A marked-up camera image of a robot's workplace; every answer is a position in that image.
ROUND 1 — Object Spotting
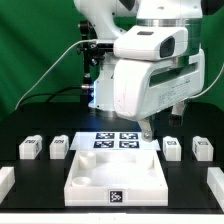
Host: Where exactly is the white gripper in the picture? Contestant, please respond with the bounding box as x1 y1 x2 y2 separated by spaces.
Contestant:
114 49 205 142

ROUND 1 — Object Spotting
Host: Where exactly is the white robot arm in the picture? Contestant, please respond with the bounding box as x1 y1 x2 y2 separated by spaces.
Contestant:
73 0 224 141

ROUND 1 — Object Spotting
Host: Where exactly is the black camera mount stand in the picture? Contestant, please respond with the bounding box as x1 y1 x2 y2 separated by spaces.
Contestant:
77 21 114 109

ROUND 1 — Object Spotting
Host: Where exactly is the white square tabletop part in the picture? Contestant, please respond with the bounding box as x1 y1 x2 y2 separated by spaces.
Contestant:
64 150 168 206

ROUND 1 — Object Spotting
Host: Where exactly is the white obstacle block left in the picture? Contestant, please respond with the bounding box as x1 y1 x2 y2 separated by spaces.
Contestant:
0 167 15 204

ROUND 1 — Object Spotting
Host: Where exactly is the grey camera cable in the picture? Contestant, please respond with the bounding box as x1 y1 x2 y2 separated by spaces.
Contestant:
14 39 98 110

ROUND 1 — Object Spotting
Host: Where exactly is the black cable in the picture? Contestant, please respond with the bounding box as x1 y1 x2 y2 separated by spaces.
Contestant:
17 87 84 108

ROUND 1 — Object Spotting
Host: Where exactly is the white obstacle block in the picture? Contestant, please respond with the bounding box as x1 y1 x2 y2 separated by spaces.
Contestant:
207 167 224 212
0 167 15 204

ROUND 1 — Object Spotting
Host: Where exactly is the white obstacle block right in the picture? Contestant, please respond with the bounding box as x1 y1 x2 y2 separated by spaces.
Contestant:
207 167 224 212

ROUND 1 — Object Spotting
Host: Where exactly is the grey cable right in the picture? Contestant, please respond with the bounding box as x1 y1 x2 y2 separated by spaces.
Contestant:
190 63 224 100

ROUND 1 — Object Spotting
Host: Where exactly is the white sheet with tags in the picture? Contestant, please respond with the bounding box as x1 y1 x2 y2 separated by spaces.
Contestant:
70 132 160 151

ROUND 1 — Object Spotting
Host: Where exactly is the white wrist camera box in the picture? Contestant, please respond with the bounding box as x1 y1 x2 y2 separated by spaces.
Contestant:
113 26 188 61

